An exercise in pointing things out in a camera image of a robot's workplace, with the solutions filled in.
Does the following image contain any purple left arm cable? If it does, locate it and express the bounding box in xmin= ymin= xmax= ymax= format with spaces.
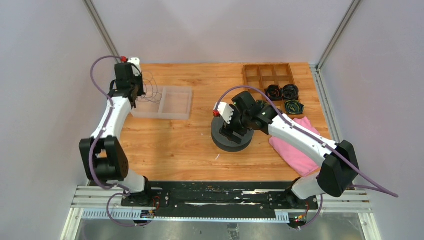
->
xmin=86 ymin=55 xmax=157 ymax=228

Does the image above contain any aluminium corner frame post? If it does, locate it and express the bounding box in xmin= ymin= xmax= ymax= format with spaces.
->
xmin=315 ymin=0 xmax=363 ymax=72
xmin=82 ymin=0 xmax=120 ymax=57

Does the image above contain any aluminium corner frame post right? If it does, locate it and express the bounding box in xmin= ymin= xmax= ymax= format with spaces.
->
xmin=315 ymin=0 xmax=363 ymax=72

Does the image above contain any thin blue cable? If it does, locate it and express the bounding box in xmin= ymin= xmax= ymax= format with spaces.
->
xmin=140 ymin=71 xmax=164 ymax=104

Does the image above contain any clear plastic divided tray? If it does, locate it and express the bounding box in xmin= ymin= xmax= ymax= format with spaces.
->
xmin=130 ymin=86 xmax=193 ymax=120

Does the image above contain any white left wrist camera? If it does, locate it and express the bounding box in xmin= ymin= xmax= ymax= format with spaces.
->
xmin=128 ymin=57 xmax=143 ymax=76

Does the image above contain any dark grey filament spool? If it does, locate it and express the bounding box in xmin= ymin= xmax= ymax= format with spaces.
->
xmin=210 ymin=117 xmax=254 ymax=153

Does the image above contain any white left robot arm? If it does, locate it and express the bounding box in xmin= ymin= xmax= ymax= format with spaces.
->
xmin=78 ymin=57 xmax=153 ymax=207

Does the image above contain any aluminium rail frame front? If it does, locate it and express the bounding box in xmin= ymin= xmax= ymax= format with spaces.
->
xmin=61 ymin=181 xmax=382 ymax=240

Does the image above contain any wooden compartment organizer tray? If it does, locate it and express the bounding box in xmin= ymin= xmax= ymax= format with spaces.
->
xmin=242 ymin=63 xmax=305 ymax=119

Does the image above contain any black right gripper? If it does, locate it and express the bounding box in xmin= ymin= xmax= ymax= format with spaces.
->
xmin=219 ymin=104 xmax=251 ymax=144

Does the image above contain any pink cloth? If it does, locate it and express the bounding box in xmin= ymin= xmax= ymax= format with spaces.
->
xmin=268 ymin=136 xmax=320 ymax=177

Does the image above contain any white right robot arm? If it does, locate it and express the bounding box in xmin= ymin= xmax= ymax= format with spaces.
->
xmin=213 ymin=91 xmax=359 ymax=209

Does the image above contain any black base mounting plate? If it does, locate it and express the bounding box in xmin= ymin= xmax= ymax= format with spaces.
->
xmin=121 ymin=181 xmax=319 ymax=219

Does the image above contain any aluminium corner frame post left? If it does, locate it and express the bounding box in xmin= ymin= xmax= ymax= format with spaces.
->
xmin=82 ymin=0 xmax=120 ymax=57

